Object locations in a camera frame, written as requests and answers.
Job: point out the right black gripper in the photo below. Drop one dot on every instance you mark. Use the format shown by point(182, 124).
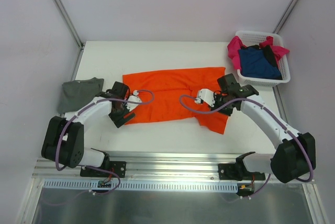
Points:
point(223, 108)

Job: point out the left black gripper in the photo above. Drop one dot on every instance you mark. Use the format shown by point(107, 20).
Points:
point(123, 119)

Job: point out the orange t shirt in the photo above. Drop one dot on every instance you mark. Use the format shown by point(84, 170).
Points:
point(167, 87)

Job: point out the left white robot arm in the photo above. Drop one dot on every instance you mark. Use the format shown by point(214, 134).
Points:
point(64, 141)

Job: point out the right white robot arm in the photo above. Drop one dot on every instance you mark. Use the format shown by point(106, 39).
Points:
point(295, 152)

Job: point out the blue t shirt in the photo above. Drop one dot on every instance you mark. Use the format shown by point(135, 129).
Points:
point(253, 66)

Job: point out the pink t shirt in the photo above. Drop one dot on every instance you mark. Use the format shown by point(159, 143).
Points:
point(236, 44)

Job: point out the grey folded t shirt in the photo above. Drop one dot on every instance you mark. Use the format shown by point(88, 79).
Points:
point(78, 93)

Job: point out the white plastic basket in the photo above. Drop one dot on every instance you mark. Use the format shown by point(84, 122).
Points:
point(252, 38)

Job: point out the black t shirt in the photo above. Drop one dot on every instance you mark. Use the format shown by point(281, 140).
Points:
point(269, 57)

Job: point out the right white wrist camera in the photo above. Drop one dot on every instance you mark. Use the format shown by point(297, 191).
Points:
point(205, 96)

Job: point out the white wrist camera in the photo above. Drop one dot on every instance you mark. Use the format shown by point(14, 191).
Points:
point(205, 96)
point(133, 101)

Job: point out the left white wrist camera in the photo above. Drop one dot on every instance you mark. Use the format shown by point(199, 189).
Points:
point(133, 101)

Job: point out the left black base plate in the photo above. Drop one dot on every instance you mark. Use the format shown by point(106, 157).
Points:
point(117, 167)

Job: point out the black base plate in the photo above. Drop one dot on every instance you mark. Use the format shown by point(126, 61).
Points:
point(238, 172)
point(117, 167)

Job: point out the aluminium mounting rail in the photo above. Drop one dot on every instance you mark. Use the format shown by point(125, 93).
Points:
point(174, 167)

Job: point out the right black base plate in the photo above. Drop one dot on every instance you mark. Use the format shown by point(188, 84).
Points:
point(238, 172)

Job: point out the left aluminium corner post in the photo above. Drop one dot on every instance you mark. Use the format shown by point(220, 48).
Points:
point(68, 22)

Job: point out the aluminium corner post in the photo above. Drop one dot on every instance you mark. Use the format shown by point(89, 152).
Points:
point(285, 16)
point(68, 22)

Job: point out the white slotted cable duct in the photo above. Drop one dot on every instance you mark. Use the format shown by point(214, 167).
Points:
point(219, 187)

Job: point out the right aluminium corner post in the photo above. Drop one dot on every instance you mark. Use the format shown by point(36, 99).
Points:
point(285, 16)

